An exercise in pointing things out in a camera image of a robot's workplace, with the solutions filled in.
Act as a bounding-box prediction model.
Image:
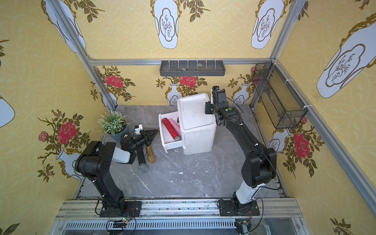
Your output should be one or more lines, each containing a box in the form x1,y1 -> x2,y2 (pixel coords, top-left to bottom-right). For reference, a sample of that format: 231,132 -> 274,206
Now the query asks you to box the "white plastic drawer cabinet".
177,93 -> 217,155

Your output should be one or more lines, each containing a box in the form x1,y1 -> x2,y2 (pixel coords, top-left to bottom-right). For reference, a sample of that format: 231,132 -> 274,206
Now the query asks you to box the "black microphone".
137,146 -> 148,172

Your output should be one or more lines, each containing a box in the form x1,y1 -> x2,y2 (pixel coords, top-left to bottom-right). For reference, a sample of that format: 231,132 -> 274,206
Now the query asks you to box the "grey wall shelf tray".
160,59 -> 226,77

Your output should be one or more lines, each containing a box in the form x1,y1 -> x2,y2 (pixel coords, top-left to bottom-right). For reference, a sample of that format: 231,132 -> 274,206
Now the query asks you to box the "green potted plant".
98,111 -> 129,143

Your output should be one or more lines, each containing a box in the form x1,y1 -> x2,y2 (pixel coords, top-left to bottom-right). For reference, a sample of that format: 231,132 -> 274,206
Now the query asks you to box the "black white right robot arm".
205,86 -> 277,208

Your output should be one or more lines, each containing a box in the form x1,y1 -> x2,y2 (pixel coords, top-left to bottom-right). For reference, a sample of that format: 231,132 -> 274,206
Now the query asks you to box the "red glitter microphone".
162,118 -> 182,142

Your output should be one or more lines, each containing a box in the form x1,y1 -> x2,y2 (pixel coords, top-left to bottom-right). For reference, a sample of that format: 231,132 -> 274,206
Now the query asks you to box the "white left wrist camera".
132,124 -> 144,135

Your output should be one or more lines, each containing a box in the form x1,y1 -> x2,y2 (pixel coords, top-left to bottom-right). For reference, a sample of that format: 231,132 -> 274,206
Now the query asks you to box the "black wire mesh basket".
253,62 -> 307,129

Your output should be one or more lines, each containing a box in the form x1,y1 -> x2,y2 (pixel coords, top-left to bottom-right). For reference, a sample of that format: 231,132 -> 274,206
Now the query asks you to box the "aluminium front rail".
49,198 -> 310,235

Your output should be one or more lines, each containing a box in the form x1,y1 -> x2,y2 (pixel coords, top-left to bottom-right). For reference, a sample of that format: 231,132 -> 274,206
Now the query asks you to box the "white drawer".
158,111 -> 186,154

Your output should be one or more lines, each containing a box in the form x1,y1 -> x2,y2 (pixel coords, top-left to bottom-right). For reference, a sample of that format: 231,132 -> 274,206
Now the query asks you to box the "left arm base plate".
99,201 -> 142,217

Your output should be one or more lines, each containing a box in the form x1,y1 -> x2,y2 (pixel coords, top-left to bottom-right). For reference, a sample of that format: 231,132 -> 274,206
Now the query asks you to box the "wooden rolling pin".
146,146 -> 156,164

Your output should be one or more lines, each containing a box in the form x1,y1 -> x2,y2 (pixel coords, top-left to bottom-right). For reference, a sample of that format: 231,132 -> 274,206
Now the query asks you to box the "pink microphone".
169,118 -> 181,136

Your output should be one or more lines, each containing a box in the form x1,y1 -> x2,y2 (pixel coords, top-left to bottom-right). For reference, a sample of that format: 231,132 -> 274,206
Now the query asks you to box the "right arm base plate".
216,199 -> 260,216

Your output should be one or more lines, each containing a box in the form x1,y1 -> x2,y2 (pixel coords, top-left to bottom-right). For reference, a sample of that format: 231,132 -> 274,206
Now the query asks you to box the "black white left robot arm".
74,129 -> 158,217

